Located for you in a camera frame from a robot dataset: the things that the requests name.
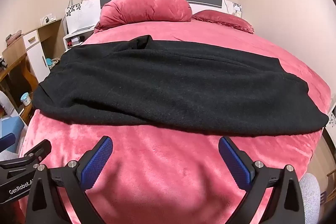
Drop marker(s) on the white bedside table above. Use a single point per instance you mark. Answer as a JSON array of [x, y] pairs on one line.
[[76, 35]]

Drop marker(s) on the grey cloth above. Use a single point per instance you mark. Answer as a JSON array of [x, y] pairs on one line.
[[311, 195]]

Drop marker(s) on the black charger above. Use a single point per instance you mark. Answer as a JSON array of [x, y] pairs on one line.
[[47, 19]]

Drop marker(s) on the white and wooden cabinet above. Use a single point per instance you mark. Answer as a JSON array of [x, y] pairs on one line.
[[36, 56]]

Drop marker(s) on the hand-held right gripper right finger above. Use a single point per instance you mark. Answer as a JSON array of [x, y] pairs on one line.
[[233, 163]]

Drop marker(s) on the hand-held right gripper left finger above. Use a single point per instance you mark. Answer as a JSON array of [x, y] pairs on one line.
[[97, 161]]

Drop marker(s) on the pink satin pillow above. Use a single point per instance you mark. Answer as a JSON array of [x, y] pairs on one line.
[[223, 19]]

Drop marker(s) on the wooden desk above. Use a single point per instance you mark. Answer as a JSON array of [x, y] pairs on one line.
[[15, 52]]

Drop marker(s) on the light blue box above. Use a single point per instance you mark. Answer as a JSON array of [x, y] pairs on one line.
[[10, 126]]

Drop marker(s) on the pink cloth bundle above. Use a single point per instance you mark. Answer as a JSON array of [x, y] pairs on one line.
[[13, 38]]

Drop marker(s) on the large pink plush pillow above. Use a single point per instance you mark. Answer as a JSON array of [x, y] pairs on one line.
[[147, 6]]

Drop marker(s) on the black desk device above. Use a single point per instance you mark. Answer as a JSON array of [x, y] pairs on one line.
[[3, 62]]

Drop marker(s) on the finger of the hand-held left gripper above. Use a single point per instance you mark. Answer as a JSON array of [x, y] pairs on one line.
[[6, 141], [39, 149]]

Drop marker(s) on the white and blue jar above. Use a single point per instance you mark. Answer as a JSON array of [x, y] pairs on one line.
[[25, 99]]

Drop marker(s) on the teal bowl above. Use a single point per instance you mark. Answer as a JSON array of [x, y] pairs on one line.
[[50, 61]]

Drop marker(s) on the bed with pink blanket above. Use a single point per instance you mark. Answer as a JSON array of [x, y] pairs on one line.
[[170, 174]]

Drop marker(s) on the black knitted garment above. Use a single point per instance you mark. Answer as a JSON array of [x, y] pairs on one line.
[[170, 87]]

